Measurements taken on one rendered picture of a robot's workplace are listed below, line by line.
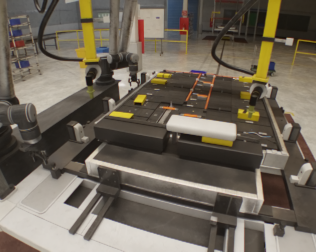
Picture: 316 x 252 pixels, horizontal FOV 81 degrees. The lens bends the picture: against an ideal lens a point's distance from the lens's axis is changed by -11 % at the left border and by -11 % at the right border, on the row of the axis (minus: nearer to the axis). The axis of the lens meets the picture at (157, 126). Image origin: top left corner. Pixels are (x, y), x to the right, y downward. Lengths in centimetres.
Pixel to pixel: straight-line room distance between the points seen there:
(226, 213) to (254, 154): 31
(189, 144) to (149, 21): 873
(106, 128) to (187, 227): 68
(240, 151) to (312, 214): 48
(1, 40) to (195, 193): 126
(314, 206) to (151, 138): 91
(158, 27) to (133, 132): 854
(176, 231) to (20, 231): 74
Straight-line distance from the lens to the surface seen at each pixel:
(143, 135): 111
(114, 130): 117
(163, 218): 112
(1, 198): 135
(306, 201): 128
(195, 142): 106
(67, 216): 113
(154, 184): 103
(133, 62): 239
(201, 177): 102
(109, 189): 113
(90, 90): 102
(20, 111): 123
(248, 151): 107
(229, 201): 98
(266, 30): 110
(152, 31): 956
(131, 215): 114
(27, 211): 124
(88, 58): 113
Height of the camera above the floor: 168
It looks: 29 degrees down
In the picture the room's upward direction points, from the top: straight up
